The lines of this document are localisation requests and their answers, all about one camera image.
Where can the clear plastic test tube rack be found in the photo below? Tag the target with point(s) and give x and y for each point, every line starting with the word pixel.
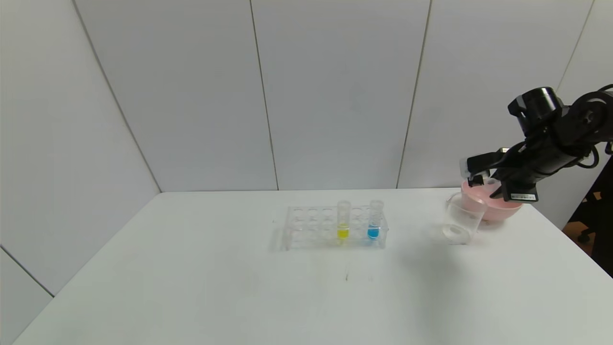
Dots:
pixel 311 227

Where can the pink bowl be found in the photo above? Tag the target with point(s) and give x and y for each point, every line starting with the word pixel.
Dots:
pixel 498 211

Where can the clear glass beaker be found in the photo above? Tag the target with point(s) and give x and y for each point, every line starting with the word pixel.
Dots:
pixel 462 225

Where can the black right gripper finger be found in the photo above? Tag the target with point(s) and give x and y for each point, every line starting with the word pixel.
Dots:
pixel 502 192

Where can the blue pigment test tube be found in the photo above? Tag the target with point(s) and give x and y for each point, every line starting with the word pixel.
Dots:
pixel 373 233

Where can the yellow pigment test tube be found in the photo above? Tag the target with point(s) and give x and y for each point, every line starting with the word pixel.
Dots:
pixel 343 233

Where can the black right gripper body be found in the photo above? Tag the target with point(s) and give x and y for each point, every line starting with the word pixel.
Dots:
pixel 520 191

